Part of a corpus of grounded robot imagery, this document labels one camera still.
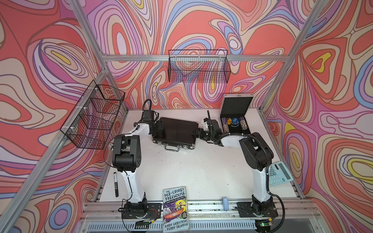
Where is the black wire basket back wall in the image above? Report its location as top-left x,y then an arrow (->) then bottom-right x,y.
168,49 -> 231,83

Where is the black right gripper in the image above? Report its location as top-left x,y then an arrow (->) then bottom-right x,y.
191,128 -> 214,141

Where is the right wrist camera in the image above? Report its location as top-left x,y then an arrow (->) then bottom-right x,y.
203,118 -> 220,131

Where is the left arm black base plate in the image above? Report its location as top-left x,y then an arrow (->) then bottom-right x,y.
118,202 -> 162,220

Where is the aluminium frame rail front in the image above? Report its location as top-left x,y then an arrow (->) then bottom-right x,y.
81,199 -> 322,220

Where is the treehouse paperback book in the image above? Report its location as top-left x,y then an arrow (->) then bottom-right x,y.
162,186 -> 190,233

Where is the black poker case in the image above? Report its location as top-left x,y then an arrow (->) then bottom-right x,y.
152,117 -> 199,152

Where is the black wire basket wall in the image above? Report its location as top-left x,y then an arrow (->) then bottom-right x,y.
168,49 -> 231,83
60,81 -> 125,150

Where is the black marker pen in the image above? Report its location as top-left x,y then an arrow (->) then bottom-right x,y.
113,172 -> 119,197

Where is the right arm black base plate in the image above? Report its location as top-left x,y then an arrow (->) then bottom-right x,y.
235,202 -> 278,219

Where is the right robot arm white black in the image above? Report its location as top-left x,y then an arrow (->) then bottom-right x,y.
192,128 -> 274,203

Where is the small light blue tube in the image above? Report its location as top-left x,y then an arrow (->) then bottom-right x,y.
221,197 -> 229,211

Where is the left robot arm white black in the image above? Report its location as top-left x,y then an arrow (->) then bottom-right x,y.
109,120 -> 164,203

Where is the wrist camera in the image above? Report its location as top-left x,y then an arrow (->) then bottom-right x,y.
141,110 -> 159,122
203,118 -> 220,131

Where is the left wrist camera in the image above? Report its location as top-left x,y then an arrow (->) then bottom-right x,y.
141,110 -> 159,122

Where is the light green calculator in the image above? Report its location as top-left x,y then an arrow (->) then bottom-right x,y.
269,162 -> 293,186

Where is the silver aluminium poker case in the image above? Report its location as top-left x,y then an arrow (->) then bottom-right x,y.
220,94 -> 254,134

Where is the black wire basket left wall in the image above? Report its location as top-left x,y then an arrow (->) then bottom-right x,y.
60,81 -> 125,150

